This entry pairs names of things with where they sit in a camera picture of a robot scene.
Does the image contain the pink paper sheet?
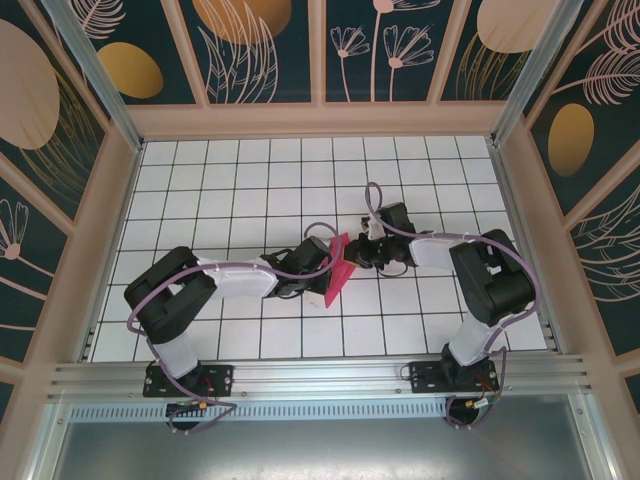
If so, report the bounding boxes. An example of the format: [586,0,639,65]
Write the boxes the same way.
[319,232,357,310]

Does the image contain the grey metal sheet panel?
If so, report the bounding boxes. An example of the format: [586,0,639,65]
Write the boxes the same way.
[47,418,596,480]

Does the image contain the small black circuit board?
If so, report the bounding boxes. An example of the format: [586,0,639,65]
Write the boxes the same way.
[166,399,201,417]

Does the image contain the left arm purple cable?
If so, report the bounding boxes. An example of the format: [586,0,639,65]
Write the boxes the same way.
[127,222,346,435]

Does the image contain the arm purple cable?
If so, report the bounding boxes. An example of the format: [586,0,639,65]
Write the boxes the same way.
[364,182,545,432]
[127,222,346,435]

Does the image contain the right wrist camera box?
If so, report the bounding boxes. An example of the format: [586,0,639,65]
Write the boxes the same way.
[359,213,386,240]

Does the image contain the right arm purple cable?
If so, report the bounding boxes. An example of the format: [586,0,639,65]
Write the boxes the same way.
[364,182,545,432]

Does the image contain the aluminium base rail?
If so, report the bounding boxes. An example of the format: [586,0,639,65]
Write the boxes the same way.
[47,353,599,401]

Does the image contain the aluminium side rail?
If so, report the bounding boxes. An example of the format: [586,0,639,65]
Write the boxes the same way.
[487,137,569,357]
[78,141,147,362]

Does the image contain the slotted grey cable duct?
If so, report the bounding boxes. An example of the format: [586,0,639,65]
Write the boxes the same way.
[69,402,451,422]

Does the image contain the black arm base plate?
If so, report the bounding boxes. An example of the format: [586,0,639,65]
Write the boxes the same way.
[408,360,500,396]
[143,363,235,399]

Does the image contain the aluminium corner post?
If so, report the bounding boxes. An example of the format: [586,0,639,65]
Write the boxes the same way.
[491,0,596,145]
[42,0,145,151]

